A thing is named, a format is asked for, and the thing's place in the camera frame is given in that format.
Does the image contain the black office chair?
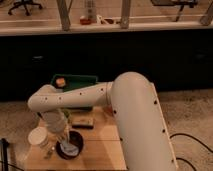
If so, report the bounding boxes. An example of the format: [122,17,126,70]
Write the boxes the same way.
[8,0,43,16]

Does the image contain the green vegetable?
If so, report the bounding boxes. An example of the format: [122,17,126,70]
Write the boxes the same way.
[63,109,71,120]

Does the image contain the red bowl on shelf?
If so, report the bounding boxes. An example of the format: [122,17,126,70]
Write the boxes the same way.
[80,18,92,25]

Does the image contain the black stand at left edge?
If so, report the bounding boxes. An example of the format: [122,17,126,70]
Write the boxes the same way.
[0,138,9,171]

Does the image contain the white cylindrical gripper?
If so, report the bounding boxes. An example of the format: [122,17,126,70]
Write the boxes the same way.
[41,110,66,134]

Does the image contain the orange small bowl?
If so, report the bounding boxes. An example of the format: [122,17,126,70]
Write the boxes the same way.
[103,106,113,116]

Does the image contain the light blue towel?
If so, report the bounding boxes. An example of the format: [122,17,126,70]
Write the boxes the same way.
[61,140,79,156]

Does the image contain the dark purple bowl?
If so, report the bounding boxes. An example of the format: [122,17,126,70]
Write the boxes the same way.
[56,131,84,160]

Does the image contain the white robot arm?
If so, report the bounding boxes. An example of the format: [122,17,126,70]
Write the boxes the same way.
[28,72,178,171]

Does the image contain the black floor cable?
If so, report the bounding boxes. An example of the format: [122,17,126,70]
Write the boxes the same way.
[169,132,213,171]

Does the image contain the white round lidded container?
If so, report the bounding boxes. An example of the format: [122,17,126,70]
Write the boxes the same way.
[28,127,49,148]

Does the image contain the orange food item in tray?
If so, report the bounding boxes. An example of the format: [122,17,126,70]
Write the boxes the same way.
[56,78,66,87]

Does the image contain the clear bottle on shelf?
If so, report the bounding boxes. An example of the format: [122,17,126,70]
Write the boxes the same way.
[85,0,97,23]

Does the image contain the green plastic tray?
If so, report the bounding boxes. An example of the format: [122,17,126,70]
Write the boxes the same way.
[50,74,98,92]

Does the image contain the small metal utensil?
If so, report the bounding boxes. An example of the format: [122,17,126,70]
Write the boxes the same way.
[44,147,55,159]

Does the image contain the black and wood block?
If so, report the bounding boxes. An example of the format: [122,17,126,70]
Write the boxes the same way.
[71,117,94,129]

